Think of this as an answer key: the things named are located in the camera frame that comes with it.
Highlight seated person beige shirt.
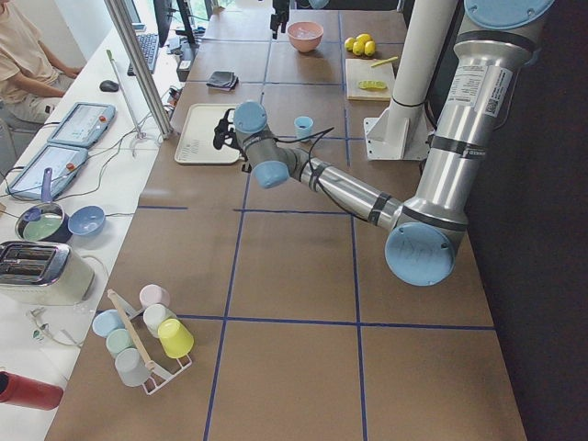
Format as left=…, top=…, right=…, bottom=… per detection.
left=0, top=1, right=82, bottom=124

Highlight aluminium frame post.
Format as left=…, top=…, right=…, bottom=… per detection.
left=105, top=0, right=173, bottom=140

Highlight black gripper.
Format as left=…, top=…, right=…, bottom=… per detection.
left=212, top=107, right=252, bottom=174
left=270, top=0, right=290, bottom=40

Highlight lemon slices row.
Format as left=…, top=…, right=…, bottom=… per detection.
left=357, top=80, right=388, bottom=91

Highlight white cup on rack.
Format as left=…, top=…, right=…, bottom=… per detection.
left=142, top=303, right=177, bottom=339

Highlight folded grey cloth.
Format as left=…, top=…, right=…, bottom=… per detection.
left=206, top=71, right=239, bottom=90

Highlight grey cup on rack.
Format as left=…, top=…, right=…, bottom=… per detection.
left=115, top=347, right=151, bottom=387

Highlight blue saucepan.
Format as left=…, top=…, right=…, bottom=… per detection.
left=15, top=167, right=73, bottom=243

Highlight near teach pendant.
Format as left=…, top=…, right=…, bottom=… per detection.
left=6, top=143, right=88, bottom=201

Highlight black computer mouse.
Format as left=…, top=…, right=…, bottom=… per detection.
left=99, top=80, right=119, bottom=93

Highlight far teach pendant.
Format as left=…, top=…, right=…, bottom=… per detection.
left=48, top=102, right=116, bottom=149

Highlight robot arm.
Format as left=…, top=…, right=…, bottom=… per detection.
left=270, top=0, right=329, bottom=40
left=213, top=1, right=550, bottom=286

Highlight wooden cutting board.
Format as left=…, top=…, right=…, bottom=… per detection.
left=345, top=59, right=395, bottom=101

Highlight pink bowl of ice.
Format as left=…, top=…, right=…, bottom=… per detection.
left=287, top=21, right=323, bottom=53

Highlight pink cup on rack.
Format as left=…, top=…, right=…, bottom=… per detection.
left=139, top=284, right=171, bottom=309

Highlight blue cup on rack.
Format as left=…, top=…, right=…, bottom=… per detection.
left=92, top=309, right=125, bottom=338

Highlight yellow lemon top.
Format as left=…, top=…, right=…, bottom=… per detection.
left=356, top=33, right=372, bottom=44

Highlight yellow lemon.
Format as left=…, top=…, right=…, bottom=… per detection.
left=352, top=40, right=365, bottom=56
left=356, top=33, right=372, bottom=44
left=344, top=37, right=356, bottom=51
left=364, top=40, right=377, bottom=57

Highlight light blue plastic cup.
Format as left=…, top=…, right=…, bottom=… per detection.
left=294, top=116, right=313, bottom=139

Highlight long metal rod tool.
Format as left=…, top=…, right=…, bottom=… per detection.
left=106, top=49, right=157, bottom=158

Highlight teach pendant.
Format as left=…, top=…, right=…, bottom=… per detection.
left=6, top=143, right=88, bottom=201
left=48, top=102, right=116, bottom=149

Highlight blue bowl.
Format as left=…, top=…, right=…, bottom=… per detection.
left=68, top=206, right=106, bottom=236

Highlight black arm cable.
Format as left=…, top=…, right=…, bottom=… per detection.
left=275, top=127, right=396, bottom=224

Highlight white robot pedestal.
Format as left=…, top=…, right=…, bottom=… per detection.
left=364, top=0, right=458, bottom=161

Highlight yellow lemon bottom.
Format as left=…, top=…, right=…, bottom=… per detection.
left=364, top=40, right=377, bottom=57

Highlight white cup rack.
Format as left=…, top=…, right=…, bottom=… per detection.
left=107, top=288, right=193, bottom=396

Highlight green cup on rack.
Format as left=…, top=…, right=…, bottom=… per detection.
left=106, top=328, right=134, bottom=358

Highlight yellow lemon middle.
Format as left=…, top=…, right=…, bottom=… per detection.
left=352, top=40, right=365, bottom=56

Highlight black keyboard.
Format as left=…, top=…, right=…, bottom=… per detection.
left=136, top=33, right=159, bottom=74

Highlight cream bear serving tray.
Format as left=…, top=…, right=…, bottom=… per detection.
left=175, top=104, right=241, bottom=165

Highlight yellow lemon far left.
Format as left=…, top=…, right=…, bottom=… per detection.
left=344, top=37, right=356, bottom=51

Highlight cream toaster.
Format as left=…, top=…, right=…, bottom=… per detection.
left=1, top=241, right=94, bottom=306

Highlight yellow plastic knife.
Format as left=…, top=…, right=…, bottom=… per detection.
left=370, top=56, right=399, bottom=68

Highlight red bottle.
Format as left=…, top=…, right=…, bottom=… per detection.
left=1, top=371, right=63, bottom=411

